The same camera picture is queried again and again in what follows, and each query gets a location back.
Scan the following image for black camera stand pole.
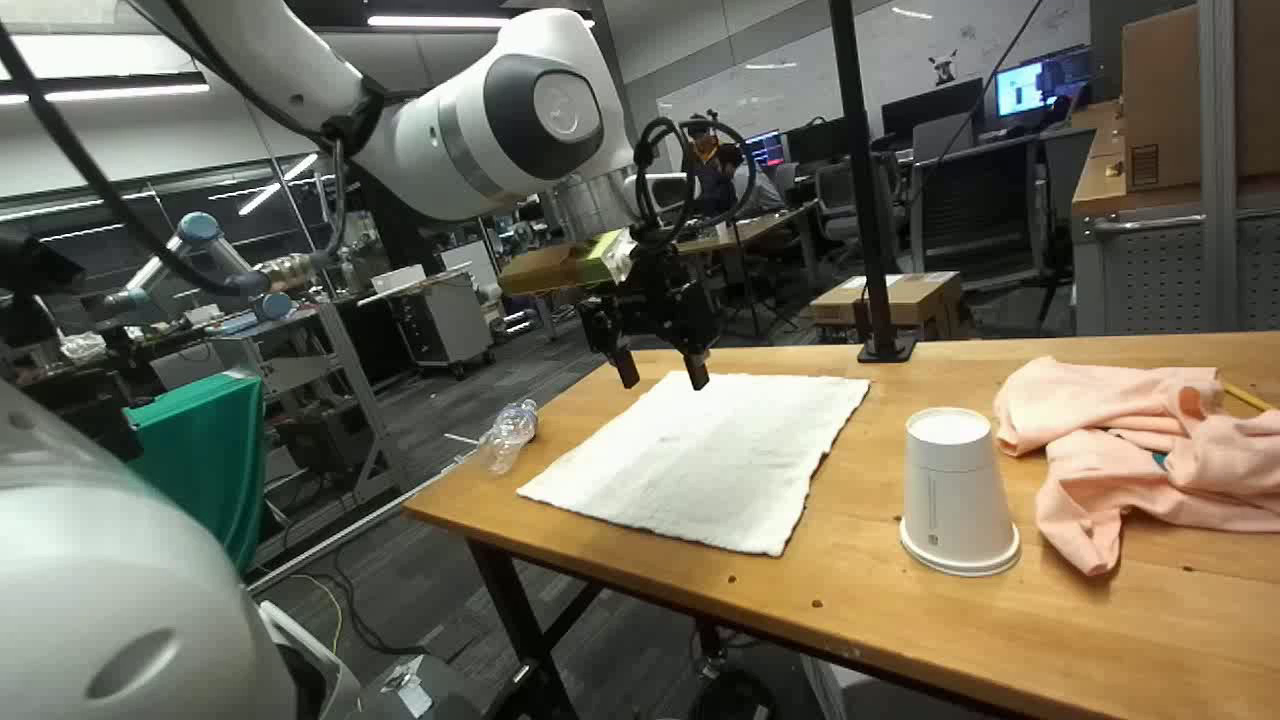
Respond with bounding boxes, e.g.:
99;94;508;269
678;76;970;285
827;0;920;369

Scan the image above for black looped gripper cable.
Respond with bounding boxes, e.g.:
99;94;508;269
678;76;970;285
627;111;761;247

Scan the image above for black table frame legs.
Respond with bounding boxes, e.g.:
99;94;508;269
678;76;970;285
457;537;792;720

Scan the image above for green fabric cover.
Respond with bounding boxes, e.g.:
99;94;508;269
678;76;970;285
125;369;271;575

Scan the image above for white terry cloth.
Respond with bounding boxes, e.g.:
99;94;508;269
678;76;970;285
517;369;877;560

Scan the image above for clear plastic bottle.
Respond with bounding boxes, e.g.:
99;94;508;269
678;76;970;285
442;395;545;482

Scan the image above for pink crumpled cloth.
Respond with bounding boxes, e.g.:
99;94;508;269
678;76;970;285
991;352;1280;581

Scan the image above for grey mesh cabinet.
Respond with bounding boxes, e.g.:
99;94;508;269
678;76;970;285
1067;176;1280;338

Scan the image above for small blue lit monitor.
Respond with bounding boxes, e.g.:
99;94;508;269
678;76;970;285
744;130;792;169

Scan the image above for yellow pencil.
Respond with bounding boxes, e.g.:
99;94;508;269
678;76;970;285
1221;381;1276;417

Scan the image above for grey vertical post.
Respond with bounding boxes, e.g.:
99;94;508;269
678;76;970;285
1193;0;1243;338

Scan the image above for white paper cup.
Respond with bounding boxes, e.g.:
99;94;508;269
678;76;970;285
895;405;1023;581

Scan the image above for low wooden crate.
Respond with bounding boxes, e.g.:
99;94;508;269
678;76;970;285
806;269;967;338

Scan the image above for lit computer monitor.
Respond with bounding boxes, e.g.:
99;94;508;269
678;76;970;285
991;54;1094;124

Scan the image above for large cardboard box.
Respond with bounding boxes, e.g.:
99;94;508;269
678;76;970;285
1115;0;1280;194

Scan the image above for black office desk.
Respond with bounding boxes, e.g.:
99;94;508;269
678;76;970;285
913;133;1064;279

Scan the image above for rectangular ceiling light panel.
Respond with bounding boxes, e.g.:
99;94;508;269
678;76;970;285
0;31;216;111

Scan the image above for white background cart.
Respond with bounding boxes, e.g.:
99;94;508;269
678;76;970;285
397;271;496;378

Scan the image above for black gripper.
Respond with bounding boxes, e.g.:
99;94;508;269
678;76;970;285
571;211;720;395

